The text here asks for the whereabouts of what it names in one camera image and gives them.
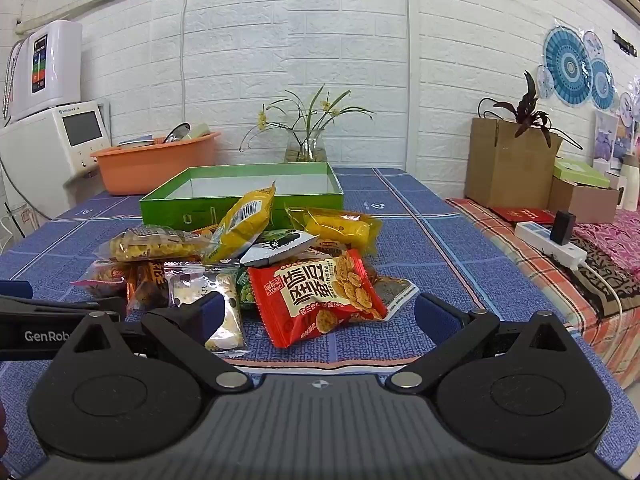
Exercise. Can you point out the pink floral cloth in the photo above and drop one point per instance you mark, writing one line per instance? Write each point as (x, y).
(612, 235)

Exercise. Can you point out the yellow snack packet white label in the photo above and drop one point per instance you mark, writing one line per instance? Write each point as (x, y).
(240, 225)

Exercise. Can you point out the white vertical wall conduit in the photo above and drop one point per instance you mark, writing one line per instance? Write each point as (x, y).
(184, 50)

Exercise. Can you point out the brown paper bag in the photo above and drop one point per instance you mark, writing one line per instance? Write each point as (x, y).
(500, 170)

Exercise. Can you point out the orange plastic basin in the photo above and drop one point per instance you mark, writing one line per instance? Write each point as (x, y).
(150, 165)

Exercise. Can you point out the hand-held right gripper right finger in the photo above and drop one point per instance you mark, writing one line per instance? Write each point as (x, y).
(434, 311)

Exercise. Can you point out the clear yellow snack packet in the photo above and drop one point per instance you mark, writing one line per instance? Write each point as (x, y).
(335, 227)

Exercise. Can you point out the black wall sign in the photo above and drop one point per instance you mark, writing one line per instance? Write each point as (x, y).
(625, 43)

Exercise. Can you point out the medium blue paper fan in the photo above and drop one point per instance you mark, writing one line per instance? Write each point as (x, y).
(601, 85)

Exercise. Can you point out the black power adapter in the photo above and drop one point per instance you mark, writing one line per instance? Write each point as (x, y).
(562, 227)

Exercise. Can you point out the green cardboard box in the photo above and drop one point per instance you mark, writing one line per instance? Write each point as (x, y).
(165, 212)

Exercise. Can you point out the glass vase with yellow flowers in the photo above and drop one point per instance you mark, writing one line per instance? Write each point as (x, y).
(305, 150)

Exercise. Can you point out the clear wafer snack packet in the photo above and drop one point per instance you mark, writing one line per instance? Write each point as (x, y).
(231, 327)

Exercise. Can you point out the orange packet of brown snacks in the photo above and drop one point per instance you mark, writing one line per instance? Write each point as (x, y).
(145, 287)

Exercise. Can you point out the green pea snack packet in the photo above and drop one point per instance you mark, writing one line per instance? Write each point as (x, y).
(245, 292)

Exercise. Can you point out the dark patterned cloth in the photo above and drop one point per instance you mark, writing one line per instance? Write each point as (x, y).
(610, 280)

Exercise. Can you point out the purple leaf plant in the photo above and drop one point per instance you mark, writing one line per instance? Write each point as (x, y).
(530, 110)

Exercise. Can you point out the pale green container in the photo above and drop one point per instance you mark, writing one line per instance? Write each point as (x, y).
(199, 131)

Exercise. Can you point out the red booklet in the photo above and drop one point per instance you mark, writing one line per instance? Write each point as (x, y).
(522, 215)

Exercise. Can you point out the white water purifier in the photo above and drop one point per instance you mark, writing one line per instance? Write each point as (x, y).
(55, 70)

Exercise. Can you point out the large blue paper fan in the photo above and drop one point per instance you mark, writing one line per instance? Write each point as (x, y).
(567, 65)

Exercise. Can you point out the blue checked tablecloth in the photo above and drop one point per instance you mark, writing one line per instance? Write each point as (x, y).
(425, 240)

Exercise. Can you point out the small brown cardboard box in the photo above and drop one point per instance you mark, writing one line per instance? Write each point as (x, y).
(582, 205)

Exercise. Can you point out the light green lidded box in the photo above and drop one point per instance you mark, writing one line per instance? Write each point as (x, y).
(582, 172)

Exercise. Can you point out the orange snack packet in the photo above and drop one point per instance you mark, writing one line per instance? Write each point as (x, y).
(327, 248)

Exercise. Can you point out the white thermos bottle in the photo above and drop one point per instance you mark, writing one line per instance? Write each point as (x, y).
(631, 180)

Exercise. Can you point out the clear packet of yellow twists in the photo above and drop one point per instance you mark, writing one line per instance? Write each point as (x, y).
(150, 246)

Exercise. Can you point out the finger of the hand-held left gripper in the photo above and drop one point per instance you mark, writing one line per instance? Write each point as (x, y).
(60, 306)
(14, 290)

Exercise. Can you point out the metal bowl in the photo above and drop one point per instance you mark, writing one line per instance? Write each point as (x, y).
(176, 133)

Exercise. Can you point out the red plaid cloth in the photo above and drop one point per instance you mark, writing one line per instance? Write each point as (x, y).
(505, 260)

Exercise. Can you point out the white dark-print snack packet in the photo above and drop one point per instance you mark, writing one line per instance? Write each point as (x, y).
(397, 292)

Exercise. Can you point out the grey flat tray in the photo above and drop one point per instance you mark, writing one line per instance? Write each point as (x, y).
(135, 140)

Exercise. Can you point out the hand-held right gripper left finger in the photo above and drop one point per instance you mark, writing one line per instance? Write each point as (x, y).
(212, 312)

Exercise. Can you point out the red snack packet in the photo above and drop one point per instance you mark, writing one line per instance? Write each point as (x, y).
(295, 305)

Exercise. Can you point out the white appliance with screen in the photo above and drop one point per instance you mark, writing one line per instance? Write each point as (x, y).
(30, 150)

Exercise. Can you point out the wall photo prints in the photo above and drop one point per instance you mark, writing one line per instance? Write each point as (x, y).
(612, 140)

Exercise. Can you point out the white green snack packet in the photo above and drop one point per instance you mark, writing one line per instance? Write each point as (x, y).
(280, 252)

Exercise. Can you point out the pink-edged packet of brown snacks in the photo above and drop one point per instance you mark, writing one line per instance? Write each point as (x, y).
(102, 277)

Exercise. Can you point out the small pale paper fan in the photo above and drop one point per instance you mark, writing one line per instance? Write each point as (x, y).
(593, 45)
(545, 81)

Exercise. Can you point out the white power strip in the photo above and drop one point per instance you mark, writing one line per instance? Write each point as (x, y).
(537, 240)

